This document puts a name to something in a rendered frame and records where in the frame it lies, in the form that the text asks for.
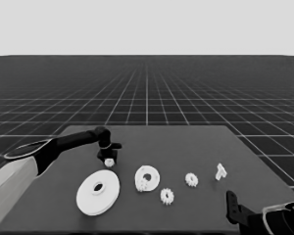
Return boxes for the large thick white disc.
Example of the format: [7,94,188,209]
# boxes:
[75,168,122,216]

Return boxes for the small white T-shaped piece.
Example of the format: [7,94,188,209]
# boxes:
[215,163,228,181]

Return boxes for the white round pinned carrier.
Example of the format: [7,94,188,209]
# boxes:
[134,164,161,194]

